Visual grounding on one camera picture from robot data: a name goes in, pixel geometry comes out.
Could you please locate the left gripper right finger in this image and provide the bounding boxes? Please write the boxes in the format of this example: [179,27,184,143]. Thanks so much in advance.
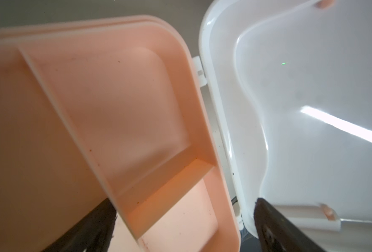
[254,198,328,252]

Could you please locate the pink tray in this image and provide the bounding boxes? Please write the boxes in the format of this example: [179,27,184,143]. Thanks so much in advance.
[0,15,241,252]

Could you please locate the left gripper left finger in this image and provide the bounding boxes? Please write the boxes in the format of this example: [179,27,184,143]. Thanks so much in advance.
[44,199,117,252]

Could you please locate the white box pink trim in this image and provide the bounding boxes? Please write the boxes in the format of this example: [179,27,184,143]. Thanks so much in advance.
[199,1,372,252]

